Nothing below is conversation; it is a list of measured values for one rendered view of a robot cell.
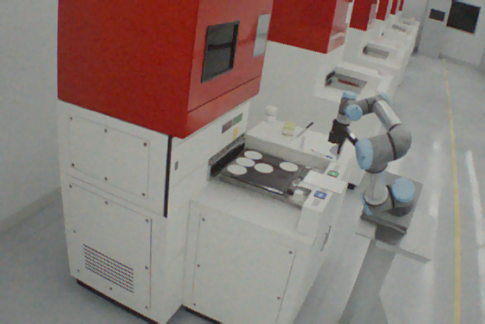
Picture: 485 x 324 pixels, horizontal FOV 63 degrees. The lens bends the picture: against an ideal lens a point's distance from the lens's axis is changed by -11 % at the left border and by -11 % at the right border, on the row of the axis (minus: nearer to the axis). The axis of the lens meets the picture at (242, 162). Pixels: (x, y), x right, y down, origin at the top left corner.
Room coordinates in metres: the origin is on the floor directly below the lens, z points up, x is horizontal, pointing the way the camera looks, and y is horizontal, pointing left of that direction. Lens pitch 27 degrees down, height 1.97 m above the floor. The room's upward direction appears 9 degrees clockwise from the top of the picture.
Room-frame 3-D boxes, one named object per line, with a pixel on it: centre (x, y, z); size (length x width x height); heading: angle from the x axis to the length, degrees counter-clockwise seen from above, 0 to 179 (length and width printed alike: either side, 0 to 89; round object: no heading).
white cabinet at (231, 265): (2.15, -0.24, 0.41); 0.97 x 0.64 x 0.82; 159
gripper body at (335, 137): (2.04, -0.46, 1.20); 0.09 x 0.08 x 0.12; 68
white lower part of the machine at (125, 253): (2.13, 0.48, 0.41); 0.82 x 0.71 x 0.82; 159
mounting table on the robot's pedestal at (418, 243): (1.87, -0.85, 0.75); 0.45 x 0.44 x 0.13; 66
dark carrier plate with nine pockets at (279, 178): (2.11, -0.12, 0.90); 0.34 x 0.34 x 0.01; 69
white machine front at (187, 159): (2.01, 0.16, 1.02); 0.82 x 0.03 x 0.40; 159
